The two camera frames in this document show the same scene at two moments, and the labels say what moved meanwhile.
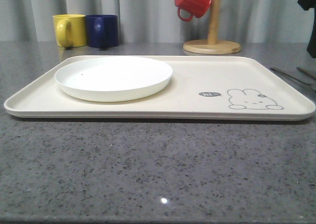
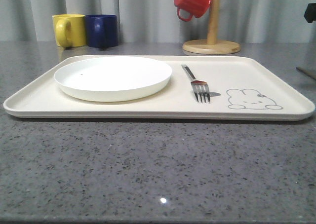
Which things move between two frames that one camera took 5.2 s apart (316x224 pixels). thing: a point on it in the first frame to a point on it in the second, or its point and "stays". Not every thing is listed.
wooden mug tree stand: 213,46 stays
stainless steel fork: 289,76 to 200,88
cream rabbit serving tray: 207,88 stays
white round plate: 113,79 stays
